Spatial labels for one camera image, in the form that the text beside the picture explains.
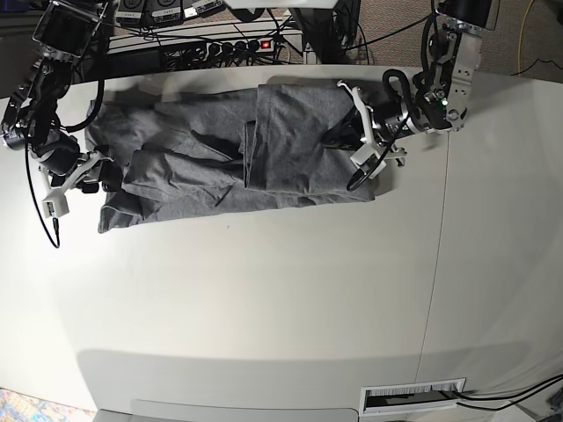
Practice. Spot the grey T-shirt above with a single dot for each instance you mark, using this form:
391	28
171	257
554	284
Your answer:
232	152

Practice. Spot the black power strip red switch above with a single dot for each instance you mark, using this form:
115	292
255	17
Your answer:
211	55

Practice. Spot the white table cable grommet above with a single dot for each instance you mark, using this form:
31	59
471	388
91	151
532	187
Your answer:
410	398

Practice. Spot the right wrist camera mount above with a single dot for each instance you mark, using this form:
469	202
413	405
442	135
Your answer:
55	205

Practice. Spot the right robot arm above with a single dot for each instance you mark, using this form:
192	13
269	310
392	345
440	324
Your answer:
73	41

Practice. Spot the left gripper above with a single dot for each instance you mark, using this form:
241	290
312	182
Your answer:
346	134

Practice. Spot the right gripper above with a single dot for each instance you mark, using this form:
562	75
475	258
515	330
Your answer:
105	175

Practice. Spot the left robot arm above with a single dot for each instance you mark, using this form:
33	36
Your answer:
435	98

